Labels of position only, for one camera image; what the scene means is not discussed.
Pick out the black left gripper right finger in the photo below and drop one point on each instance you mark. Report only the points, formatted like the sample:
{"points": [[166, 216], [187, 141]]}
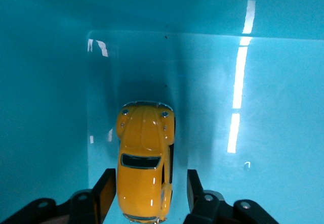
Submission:
{"points": [[207, 208]]}

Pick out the teal plastic bin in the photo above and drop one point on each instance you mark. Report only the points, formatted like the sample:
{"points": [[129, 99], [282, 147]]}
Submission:
{"points": [[278, 107]]}

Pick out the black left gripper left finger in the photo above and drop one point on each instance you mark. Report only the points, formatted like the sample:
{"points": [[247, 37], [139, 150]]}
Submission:
{"points": [[83, 208]]}

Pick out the yellow beetle toy car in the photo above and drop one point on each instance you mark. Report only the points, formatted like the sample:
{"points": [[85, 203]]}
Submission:
{"points": [[141, 183]]}

